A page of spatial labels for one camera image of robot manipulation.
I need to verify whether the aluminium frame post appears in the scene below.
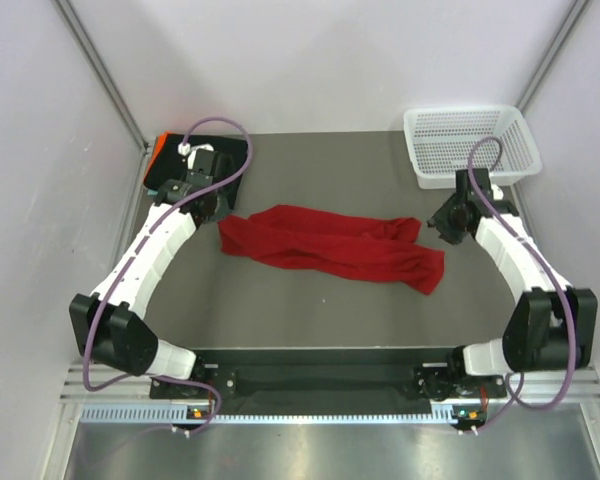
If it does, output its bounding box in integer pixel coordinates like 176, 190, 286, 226
516, 0, 592, 115
51, 0, 149, 151

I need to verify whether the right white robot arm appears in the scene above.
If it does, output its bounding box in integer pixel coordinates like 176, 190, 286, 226
427, 168, 598, 396

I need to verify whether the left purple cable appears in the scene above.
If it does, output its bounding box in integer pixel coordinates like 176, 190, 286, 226
82, 117, 254, 441

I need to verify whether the folded orange t shirt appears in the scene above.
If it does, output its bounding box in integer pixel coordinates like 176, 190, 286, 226
143, 131, 171, 188

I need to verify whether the grey slotted cable duct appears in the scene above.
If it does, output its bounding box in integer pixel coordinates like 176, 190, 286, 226
79, 404, 484, 426

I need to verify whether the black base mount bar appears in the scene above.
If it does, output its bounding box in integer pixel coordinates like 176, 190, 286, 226
150, 348, 506, 414

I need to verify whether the folded black t shirt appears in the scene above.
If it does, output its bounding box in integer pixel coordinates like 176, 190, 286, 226
144, 133, 248, 197

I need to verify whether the white plastic basket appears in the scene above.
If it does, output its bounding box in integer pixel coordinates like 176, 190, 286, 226
403, 105, 542, 190

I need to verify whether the red t shirt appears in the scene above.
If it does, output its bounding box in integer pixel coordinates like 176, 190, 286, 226
218, 205, 445, 295

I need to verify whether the right aluminium frame post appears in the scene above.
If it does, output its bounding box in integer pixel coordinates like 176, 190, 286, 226
516, 0, 592, 115

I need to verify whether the left aluminium frame post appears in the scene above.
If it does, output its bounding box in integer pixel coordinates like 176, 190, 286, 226
51, 0, 149, 151

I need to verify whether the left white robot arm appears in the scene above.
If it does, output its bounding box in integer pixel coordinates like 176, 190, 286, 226
69, 144, 239, 397

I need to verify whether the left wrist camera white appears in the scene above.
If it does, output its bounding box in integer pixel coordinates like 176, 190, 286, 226
177, 143, 214, 170

